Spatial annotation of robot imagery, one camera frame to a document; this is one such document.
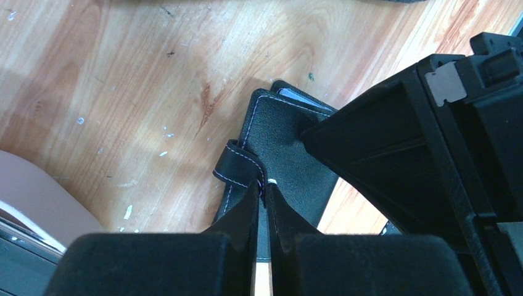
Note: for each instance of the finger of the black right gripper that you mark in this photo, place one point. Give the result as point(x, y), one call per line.
point(437, 148)

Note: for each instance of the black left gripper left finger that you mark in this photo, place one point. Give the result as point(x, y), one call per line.
point(217, 261)

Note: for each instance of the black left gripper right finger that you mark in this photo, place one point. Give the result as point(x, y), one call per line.
point(305, 261)

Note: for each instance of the black card holder wallet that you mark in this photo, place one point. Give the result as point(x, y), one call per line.
point(269, 150)

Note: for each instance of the pink oval card tray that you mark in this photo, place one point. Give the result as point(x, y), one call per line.
point(33, 200)

